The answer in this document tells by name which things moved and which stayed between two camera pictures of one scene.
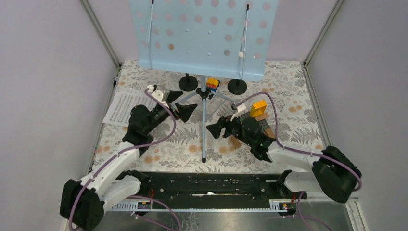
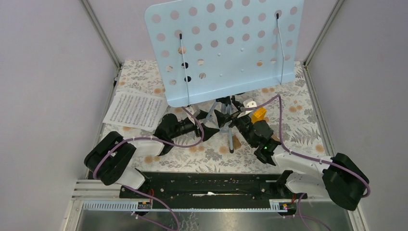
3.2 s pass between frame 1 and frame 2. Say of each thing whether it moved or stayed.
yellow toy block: moved
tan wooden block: stayed
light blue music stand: moved
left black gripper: moved
